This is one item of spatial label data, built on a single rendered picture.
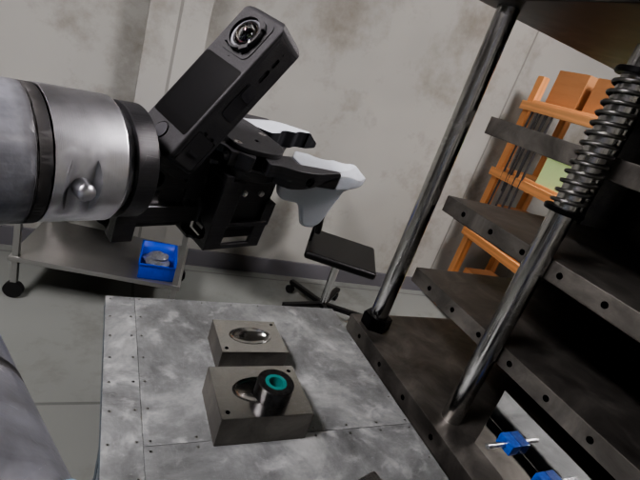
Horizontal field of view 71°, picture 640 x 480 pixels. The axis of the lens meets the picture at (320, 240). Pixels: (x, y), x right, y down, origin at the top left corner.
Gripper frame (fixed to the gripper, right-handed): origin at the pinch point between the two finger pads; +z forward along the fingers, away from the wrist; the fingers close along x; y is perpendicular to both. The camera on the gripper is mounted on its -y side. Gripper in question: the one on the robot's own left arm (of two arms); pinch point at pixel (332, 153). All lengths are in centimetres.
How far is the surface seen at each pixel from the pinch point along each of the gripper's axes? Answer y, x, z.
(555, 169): 14, -54, 295
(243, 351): 64, -26, 34
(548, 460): 50, 34, 70
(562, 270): 16, 12, 78
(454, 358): 67, 0, 108
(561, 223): 7, 6, 76
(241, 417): 60, -10, 21
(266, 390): 57, -11, 27
